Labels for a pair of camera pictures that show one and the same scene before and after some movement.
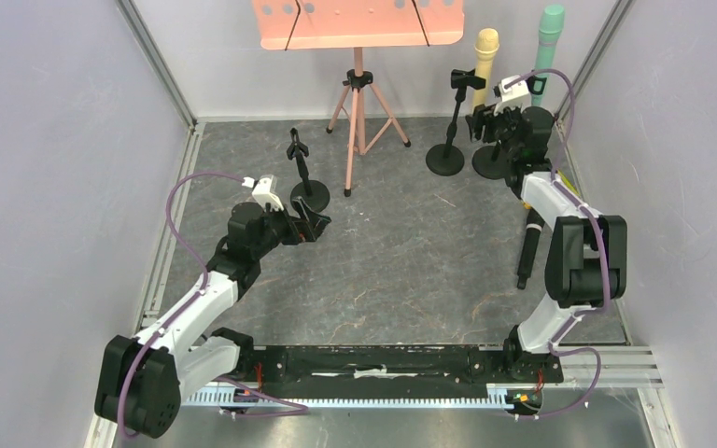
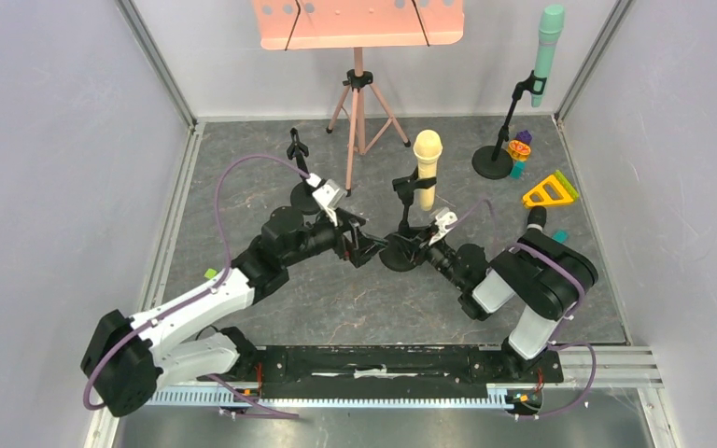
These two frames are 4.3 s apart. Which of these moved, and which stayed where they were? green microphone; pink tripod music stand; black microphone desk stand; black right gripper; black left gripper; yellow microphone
Moved: black left gripper; black right gripper; yellow microphone
Stayed: pink tripod music stand; green microphone; black microphone desk stand
